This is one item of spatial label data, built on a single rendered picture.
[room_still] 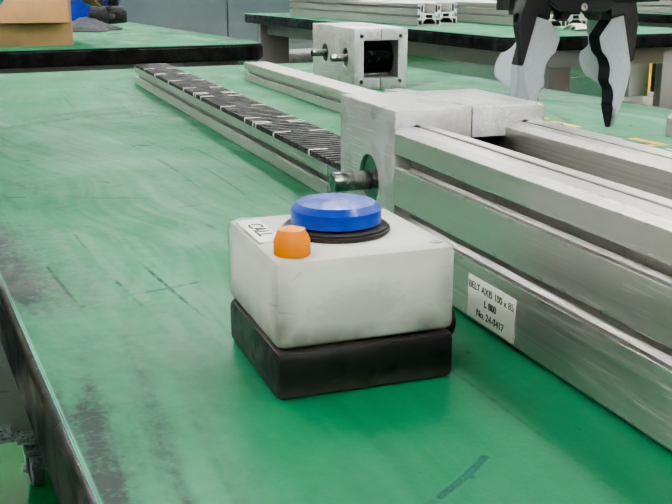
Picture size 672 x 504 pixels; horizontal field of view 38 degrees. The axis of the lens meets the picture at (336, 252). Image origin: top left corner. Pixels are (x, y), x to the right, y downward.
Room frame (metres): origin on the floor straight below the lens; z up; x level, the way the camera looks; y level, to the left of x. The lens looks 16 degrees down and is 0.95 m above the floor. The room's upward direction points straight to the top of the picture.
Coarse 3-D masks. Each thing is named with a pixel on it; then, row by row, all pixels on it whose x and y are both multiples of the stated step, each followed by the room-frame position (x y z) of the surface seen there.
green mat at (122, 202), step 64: (0, 128) 1.14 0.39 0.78; (64, 128) 1.14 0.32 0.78; (128, 128) 1.14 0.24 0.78; (192, 128) 1.14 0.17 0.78; (640, 128) 1.14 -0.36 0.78; (0, 192) 0.78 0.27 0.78; (64, 192) 0.78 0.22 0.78; (128, 192) 0.78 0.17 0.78; (192, 192) 0.78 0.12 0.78; (256, 192) 0.78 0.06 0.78; (0, 256) 0.59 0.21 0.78; (64, 256) 0.59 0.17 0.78; (128, 256) 0.59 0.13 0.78; (192, 256) 0.59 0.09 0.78; (64, 320) 0.47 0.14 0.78; (128, 320) 0.47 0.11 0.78; (192, 320) 0.47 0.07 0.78; (64, 384) 0.39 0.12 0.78; (128, 384) 0.39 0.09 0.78; (192, 384) 0.39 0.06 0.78; (256, 384) 0.39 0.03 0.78; (384, 384) 0.39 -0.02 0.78; (448, 384) 0.39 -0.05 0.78; (512, 384) 0.39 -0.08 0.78; (128, 448) 0.33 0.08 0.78; (192, 448) 0.33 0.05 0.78; (256, 448) 0.33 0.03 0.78; (320, 448) 0.33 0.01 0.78; (384, 448) 0.33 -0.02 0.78; (448, 448) 0.33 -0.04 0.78; (512, 448) 0.33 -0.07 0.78; (576, 448) 0.33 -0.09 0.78; (640, 448) 0.33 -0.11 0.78
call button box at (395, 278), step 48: (240, 240) 0.42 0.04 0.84; (336, 240) 0.40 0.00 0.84; (384, 240) 0.40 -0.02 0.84; (432, 240) 0.40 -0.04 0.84; (240, 288) 0.42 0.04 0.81; (288, 288) 0.37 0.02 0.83; (336, 288) 0.38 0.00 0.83; (384, 288) 0.38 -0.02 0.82; (432, 288) 0.39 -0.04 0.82; (240, 336) 0.42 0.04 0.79; (288, 336) 0.37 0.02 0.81; (336, 336) 0.38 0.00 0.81; (384, 336) 0.39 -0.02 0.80; (432, 336) 0.39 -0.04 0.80; (288, 384) 0.37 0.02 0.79; (336, 384) 0.38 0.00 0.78
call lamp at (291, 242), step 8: (280, 232) 0.38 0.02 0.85; (288, 232) 0.38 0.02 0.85; (296, 232) 0.38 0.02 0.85; (304, 232) 0.38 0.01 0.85; (280, 240) 0.38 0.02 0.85; (288, 240) 0.37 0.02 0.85; (296, 240) 0.38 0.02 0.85; (304, 240) 0.38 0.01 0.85; (280, 248) 0.38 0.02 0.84; (288, 248) 0.37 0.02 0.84; (296, 248) 0.37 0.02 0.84; (304, 248) 0.38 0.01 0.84; (280, 256) 0.38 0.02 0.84; (288, 256) 0.37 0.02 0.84; (296, 256) 0.37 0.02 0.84; (304, 256) 0.38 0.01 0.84
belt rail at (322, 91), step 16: (256, 64) 1.68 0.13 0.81; (272, 64) 1.68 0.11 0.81; (256, 80) 1.65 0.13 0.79; (272, 80) 1.59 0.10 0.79; (288, 80) 1.49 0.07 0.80; (304, 80) 1.41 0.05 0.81; (320, 80) 1.40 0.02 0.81; (336, 80) 1.40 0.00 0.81; (304, 96) 1.41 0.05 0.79; (320, 96) 1.37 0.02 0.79; (336, 96) 1.29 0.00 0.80
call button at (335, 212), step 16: (304, 208) 0.41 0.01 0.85; (320, 208) 0.41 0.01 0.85; (336, 208) 0.41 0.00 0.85; (352, 208) 0.41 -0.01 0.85; (368, 208) 0.41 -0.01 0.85; (304, 224) 0.41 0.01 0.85; (320, 224) 0.40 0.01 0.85; (336, 224) 0.40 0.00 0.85; (352, 224) 0.40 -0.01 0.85; (368, 224) 0.41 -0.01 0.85
